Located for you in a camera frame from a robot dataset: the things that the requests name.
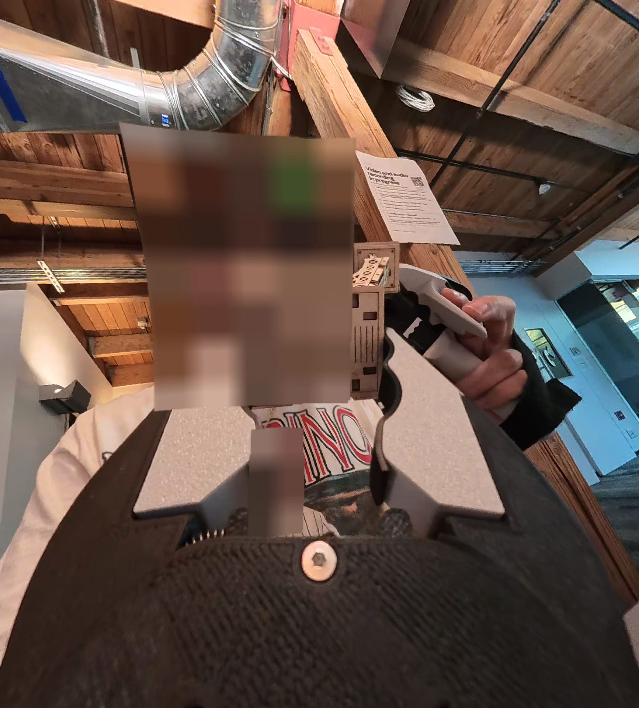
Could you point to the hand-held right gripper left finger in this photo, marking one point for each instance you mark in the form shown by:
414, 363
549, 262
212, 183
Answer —
197, 459

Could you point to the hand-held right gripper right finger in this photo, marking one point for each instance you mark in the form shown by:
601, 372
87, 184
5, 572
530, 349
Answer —
441, 442

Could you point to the wooden tower base model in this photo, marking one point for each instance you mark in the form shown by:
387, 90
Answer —
366, 332

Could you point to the person's left forearm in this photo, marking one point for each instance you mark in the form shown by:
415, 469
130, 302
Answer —
540, 398

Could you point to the person's left hand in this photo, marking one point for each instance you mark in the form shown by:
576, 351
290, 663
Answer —
496, 376

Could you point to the white printed shirt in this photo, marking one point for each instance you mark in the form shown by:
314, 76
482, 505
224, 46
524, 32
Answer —
48, 498

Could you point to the white paper notice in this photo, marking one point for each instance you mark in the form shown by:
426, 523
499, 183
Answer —
408, 199

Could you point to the black wall speaker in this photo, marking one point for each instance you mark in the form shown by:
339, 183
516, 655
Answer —
65, 397

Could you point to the wooden support post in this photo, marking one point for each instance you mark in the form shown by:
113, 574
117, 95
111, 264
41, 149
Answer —
341, 110

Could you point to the square metal duct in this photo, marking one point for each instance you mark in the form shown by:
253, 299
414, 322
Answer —
374, 33

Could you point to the red metal bracket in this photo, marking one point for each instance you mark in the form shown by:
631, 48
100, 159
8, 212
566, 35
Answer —
311, 27

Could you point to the round metal ventilation duct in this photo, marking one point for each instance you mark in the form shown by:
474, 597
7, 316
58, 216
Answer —
76, 88

